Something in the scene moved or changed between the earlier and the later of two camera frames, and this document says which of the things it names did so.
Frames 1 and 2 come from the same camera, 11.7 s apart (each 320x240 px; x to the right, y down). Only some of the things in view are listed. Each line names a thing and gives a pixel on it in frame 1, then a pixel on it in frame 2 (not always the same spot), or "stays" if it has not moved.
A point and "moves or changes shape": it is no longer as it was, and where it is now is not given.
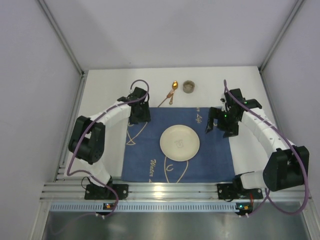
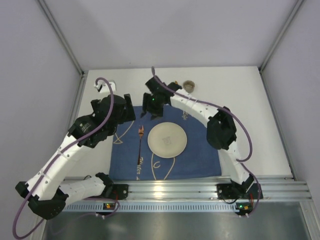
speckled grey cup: x=188 y=86 stays
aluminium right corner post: x=277 y=40 stays
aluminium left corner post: x=79 y=92 stays
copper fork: x=168 y=96 moves or changes shape
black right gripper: x=222 y=122 -> x=152 y=110
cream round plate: x=179 y=143 -> x=167 y=140
